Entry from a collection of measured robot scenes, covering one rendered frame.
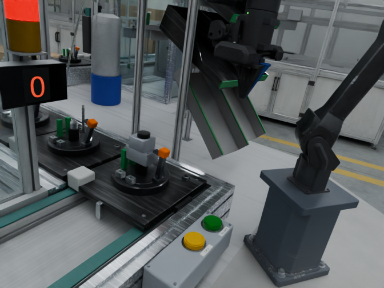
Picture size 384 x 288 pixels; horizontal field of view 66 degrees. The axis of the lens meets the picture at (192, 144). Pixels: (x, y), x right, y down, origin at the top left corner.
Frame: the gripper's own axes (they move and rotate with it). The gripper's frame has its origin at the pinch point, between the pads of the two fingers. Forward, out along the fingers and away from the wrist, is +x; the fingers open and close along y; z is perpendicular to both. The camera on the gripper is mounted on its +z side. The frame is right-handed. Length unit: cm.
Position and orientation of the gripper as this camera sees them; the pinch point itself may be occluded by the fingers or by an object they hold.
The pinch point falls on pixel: (246, 80)
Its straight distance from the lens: 58.3
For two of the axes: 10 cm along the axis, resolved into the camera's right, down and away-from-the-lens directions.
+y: -5.5, 2.6, -7.9
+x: -1.5, 9.0, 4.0
